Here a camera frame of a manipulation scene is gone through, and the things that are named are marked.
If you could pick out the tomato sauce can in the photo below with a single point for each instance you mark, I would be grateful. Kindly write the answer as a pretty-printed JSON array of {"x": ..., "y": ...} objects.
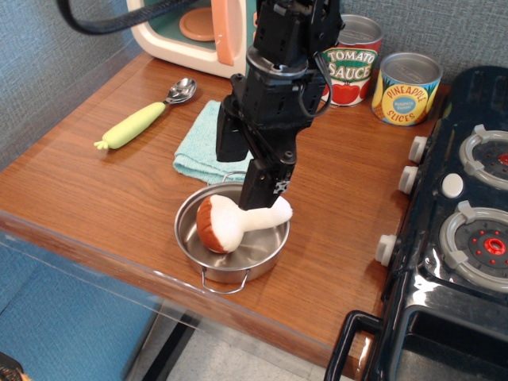
[{"x": 352, "y": 61}]

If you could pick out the pineapple slices can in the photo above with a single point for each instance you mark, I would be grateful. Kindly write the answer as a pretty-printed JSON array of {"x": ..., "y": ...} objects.
[{"x": 406, "y": 87}]

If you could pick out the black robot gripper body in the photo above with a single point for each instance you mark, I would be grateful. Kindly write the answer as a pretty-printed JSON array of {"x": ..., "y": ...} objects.
[{"x": 276, "y": 102}]

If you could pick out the toy microwave teal and cream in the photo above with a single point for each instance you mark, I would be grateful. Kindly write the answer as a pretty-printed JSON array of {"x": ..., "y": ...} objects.
[{"x": 207, "y": 36}]

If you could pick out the spoon with green handle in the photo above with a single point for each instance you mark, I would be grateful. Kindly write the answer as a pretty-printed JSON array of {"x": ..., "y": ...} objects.
[{"x": 128, "y": 129}]

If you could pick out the light blue folded cloth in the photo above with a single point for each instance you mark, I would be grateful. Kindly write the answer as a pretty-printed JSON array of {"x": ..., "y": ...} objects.
[{"x": 196, "y": 157}]

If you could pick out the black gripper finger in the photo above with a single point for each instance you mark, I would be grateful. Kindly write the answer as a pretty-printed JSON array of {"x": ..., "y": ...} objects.
[
  {"x": 231, "y": 145},
  {"x": 264, "y": 182}
]

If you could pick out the plush brown white mushroom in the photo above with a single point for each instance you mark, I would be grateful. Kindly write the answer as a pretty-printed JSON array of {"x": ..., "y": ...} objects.
[{"x": 221, "y": 223}]

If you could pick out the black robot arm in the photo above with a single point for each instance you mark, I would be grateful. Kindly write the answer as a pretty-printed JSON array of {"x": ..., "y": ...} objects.
[{"x": 289, "y": 31}]

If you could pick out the stainless steel pan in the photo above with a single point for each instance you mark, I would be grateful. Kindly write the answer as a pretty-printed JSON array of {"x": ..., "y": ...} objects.
[{"x": 227, "y": 273}]

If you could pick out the black toy stove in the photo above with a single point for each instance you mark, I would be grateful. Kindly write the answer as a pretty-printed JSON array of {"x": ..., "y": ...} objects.
[{"x": 445, "y": 297}]

